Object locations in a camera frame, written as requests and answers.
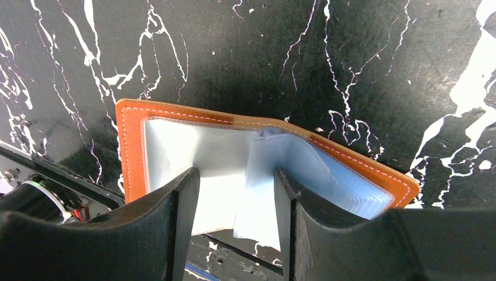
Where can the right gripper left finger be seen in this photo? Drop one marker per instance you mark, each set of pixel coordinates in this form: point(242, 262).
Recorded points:
point(147, 239)

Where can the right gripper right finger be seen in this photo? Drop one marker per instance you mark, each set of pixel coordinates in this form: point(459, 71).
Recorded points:
point(321, 241)

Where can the orange leather card holder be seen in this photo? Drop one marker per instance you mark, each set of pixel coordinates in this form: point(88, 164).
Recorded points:
point(237, 156)

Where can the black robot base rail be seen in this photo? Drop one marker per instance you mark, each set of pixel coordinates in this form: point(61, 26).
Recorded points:
point(36, 189)

